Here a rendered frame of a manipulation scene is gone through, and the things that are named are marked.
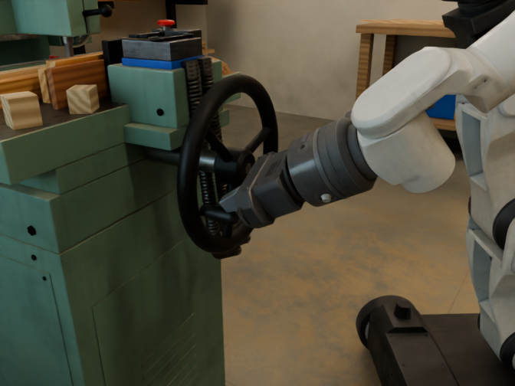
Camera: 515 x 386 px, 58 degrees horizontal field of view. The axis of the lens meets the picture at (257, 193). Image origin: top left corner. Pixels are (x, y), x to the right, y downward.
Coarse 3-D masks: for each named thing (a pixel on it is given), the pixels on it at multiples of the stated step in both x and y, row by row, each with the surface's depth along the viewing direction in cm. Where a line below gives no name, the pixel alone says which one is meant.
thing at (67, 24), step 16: (16, 0) 81; (32, 0) 79; (48, 0) 77; (64, 0) 76; (80, 0) 78; (96, 0) 81; (16, 16) 82; (32, 16) 81; (48, 16) 79; (64, 16) 77; (80, 16) 79; (96, 16) 82; (32, 32) 82; (48, 32) 80; (64, 32) 78; (80, 32) 79; (96, 32) 82
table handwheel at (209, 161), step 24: (216, 96) 65; (264, 96) 78; (192, 120) 64; (264, 120) 82; (192, 144) 63; (216, 144) 69; (264, 144) 86; (192, 168) 63; (216, 168) 74; (240, 168) 73; (192, 192) 64; (192, 216) 66; (192, 240) 70; (216, 240) 73; (240, 240) 80
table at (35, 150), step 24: (240, 96) 108; (0, 120) 67; (48, 120) 67; (72, 120) 67; (96, 120) 71; (120, 120) 76; (0, 144) 58; (24, 144) 61; (48, 144) 64; (72, 144) 68; (96, 144) 72; (144, 144) 75; (168, 144) 73; (0, 168) 60; (24, 168) 62; (48, 168) 65
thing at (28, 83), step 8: (0, 80) 74; (8, 80) 74; (16, 80) 75; (24, 80) 76; (32, 80) 78; (0, 88) 73; (8, 88) 74; (16, 88) 75; (24, 88) 76; (32, 88) 78; (40, 88) 79; (40, 96) 79; (0, 104) 73
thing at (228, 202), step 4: (232, 192) 63; (236, 192) 62; (228, 196) 63; (232, 196) 62; (220, 200) 64; (224, 200) 63; (228, 200) 63; (232, 200) 63; (224, 204) 64; (228, 204) 63; (232, 204) 63; (224, 208) 64; (228, 208) 64; (232, 208) 64; (236, 208) 63; (228, 212) 64
